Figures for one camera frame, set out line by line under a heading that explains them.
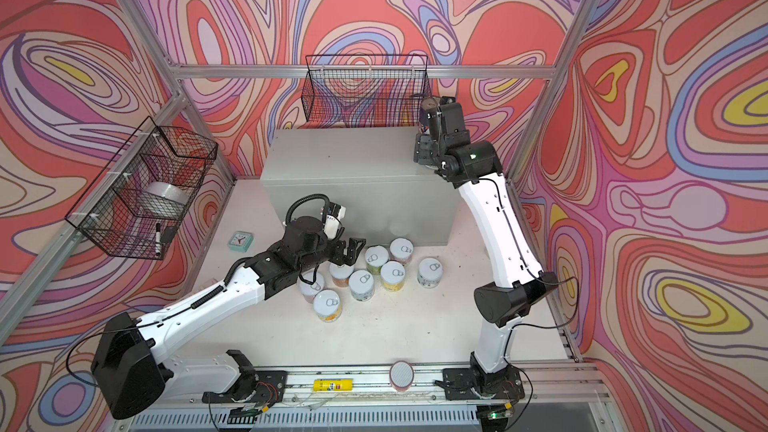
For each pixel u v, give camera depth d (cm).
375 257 91
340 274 87
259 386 73
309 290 84
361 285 86
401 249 93
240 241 99
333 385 72
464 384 73
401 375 71
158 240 72
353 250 70
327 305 82
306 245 59
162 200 70
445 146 50
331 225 68
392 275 87
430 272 88
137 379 38
